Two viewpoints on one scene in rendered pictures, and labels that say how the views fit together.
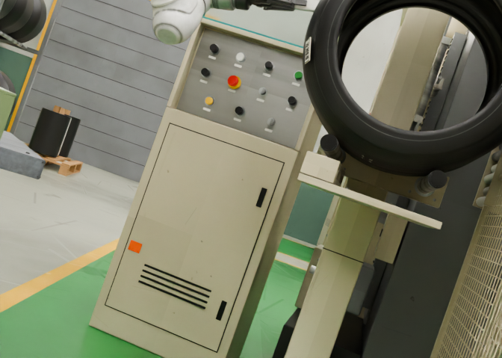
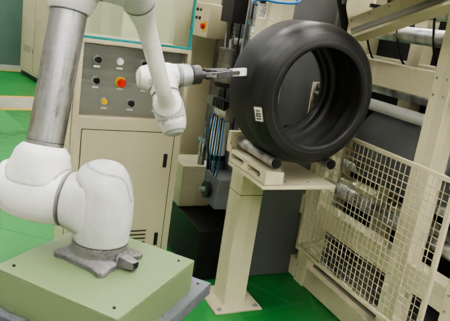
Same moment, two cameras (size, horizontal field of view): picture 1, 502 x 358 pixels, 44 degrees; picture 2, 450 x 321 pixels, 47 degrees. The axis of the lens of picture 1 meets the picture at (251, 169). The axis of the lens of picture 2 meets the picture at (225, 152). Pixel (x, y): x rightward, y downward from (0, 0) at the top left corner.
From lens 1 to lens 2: 148 cm
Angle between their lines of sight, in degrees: 40
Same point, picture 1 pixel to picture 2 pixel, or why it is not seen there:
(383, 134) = (307, 153)
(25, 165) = (205, 293)
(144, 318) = not seen: hidden behind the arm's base
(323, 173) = (276, 181)
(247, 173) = (151, 147)
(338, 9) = (274, 86)
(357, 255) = (259, 192)
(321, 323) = (246, 235)
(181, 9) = (183, 114)
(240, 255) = (160, 202)
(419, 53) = not seen: hidden behind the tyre
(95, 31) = not seen: outside the picture
